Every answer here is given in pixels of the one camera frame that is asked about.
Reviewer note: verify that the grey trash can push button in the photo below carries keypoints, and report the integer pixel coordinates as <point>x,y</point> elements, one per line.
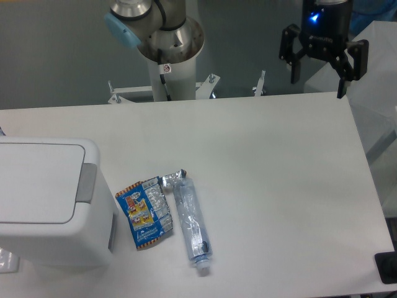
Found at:
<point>86,183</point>

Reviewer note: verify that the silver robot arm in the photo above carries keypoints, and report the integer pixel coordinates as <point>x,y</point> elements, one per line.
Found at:
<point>170,41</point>

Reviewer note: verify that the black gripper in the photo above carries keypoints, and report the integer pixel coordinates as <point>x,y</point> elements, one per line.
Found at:
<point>323,35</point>

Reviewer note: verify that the white plastic trash can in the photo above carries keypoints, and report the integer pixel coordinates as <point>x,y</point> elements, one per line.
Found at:
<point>40,220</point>

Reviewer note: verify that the silver levelling bolt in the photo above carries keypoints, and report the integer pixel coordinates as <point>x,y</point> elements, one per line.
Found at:
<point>259,88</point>

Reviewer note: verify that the crushed clear plastic bottle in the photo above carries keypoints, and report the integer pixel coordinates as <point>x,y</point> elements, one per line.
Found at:
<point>197,242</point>

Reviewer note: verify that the blue snack wrapper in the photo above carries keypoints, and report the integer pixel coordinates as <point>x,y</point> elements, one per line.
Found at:
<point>146,208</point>

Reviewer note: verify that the black device at table edge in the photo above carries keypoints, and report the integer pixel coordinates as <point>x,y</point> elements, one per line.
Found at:
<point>386,265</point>

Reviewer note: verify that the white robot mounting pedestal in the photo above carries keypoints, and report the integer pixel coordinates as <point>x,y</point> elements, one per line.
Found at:
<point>172,81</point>

